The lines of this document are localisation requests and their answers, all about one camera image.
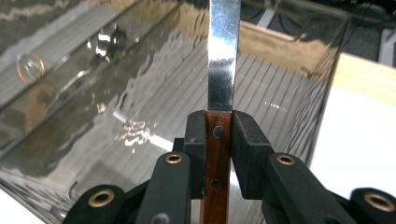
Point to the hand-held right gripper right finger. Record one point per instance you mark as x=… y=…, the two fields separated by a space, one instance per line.
x=249 y=146

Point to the white desk frame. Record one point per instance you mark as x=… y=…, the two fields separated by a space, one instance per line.
x=387 y=46

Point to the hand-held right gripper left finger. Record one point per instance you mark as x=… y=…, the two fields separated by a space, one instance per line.
x=196 y=137

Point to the transparent brown plastic bin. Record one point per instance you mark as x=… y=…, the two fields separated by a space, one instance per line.
x=62 y=46
x=274 y=90

